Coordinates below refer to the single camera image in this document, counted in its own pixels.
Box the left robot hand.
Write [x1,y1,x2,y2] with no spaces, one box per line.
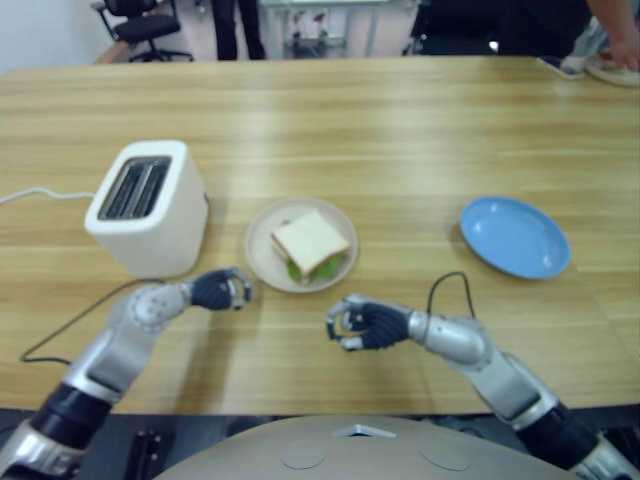
[189,267,254,312]

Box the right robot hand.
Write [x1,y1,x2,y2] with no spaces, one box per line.
[325,293,414,354]

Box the beige plate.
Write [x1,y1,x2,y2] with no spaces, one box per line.
[243,196,360,295]

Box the green lettuce leaf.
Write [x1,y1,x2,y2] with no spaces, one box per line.
[284,251,349,282]

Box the cream toaster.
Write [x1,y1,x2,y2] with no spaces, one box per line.
[83,139,211,280]

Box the bread slice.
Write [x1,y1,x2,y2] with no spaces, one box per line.
[270,209,352,282]

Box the robot body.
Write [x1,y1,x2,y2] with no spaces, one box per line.
[153,414,569,480]

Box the blue plate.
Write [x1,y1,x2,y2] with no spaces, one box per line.
[459,195,573,281]

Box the person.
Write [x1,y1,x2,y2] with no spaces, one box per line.
[497,0,640,72]
[211,0,267,62]

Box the black office chair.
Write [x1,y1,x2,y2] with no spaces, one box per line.
[89,0,195,64]

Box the white metal rack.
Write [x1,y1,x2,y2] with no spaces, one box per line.
[258,0,417,60]

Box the white plate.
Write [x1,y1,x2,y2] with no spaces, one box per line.
[584,55,640,89]

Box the black cable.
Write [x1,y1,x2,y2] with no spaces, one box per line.
[18,277,167,364]
[428,271,477,320]

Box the white cord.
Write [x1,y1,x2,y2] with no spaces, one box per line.
[0,186,96,207]

